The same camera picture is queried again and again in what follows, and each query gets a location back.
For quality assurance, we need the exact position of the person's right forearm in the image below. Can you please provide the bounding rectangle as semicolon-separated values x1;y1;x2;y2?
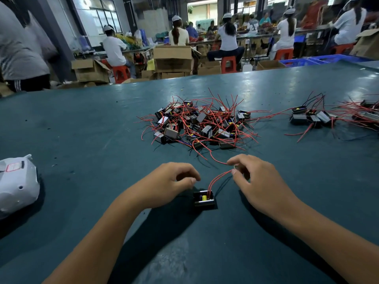
278;198;379;284

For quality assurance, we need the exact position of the open cardboard box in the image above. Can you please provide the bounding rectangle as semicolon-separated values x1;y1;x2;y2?
71;58;112;84

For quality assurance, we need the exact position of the person's left hand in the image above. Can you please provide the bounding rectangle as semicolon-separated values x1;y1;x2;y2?
127;162;202;209

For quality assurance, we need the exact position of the person's right hand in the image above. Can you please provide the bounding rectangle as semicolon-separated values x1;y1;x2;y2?
227;154;300;219

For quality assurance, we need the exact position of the low cardboard box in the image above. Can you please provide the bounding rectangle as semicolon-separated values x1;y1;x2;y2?
197;61;223;76

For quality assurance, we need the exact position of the large closed cardboard box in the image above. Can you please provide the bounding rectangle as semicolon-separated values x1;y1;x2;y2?
153;45;193;73

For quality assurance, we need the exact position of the red plastic stool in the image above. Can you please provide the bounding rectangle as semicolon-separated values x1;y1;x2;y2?
275;48;295;61
333;43;355;55
112;65;130;84
221;56;238;74

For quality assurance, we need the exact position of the person's left forearm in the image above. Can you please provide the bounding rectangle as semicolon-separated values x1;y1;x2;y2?
44;195;149;284

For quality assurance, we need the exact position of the white plastic shell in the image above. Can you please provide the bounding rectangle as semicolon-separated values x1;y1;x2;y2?
0;154;41;219

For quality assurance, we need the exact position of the shallow cardboard box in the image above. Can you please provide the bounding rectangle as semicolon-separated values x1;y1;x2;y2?
256;60;287;71

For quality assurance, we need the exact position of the tilted cardboard box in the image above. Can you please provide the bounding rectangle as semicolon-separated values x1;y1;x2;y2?
351;29;379;60

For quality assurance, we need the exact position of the central pile of wired modules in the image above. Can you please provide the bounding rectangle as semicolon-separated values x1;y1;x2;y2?
139;88;270;166

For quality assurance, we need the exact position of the blue plastic crate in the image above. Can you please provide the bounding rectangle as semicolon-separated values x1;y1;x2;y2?
280;58;321;67
309;54;371;64

